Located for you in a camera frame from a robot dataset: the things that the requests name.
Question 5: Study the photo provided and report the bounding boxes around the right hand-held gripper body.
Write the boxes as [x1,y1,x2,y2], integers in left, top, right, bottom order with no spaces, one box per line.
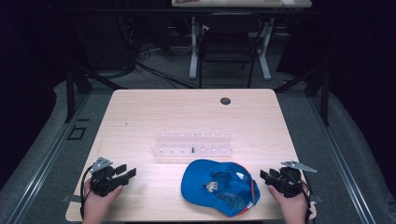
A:
[269,160,318,199]

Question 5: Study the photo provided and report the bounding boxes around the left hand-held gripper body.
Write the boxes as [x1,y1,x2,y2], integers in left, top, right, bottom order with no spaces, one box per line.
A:
[90,157,129,197]

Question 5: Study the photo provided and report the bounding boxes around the blue baseball cap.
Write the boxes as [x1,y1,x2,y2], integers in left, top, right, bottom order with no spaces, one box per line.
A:
[180,159,262,218]

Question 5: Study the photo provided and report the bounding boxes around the person's left hand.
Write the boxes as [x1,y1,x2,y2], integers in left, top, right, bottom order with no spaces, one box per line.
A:
[81,178,124,224]

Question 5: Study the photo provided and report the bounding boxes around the person's right hand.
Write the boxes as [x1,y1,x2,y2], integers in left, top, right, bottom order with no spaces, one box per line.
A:
[267,185,309,224]

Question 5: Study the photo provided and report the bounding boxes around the black tape square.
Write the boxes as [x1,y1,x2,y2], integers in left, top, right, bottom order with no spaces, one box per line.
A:
[66,125,87,141]

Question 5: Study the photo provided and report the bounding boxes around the clear acrylic peg rack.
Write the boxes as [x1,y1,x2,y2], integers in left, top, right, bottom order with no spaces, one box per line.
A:
[150,131,234,159]

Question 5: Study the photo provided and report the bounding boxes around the black metal stand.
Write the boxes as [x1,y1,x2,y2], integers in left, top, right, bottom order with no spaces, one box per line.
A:
[64,60,129,123]
[273,60,331,127]

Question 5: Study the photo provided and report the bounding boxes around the black chair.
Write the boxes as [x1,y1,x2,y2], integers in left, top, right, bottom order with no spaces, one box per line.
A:
[197,12,263,90]

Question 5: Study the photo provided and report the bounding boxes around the white desk with white legs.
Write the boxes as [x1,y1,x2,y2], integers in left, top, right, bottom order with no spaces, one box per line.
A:
[171,0,313,81]

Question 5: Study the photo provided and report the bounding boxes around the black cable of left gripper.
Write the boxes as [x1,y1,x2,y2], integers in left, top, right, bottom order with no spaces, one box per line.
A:
[79,165,94,220]

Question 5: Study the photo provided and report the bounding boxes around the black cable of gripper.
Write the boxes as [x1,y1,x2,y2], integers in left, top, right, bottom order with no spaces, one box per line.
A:
[297,178,314,224]
[79,165,94,220]

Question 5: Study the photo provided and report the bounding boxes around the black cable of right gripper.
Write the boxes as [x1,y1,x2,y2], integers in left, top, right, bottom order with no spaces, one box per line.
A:
[297,178,314,224]

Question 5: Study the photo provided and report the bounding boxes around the bundle of floor cables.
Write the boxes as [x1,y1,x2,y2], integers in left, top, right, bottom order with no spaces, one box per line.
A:
[118,17,197,90]

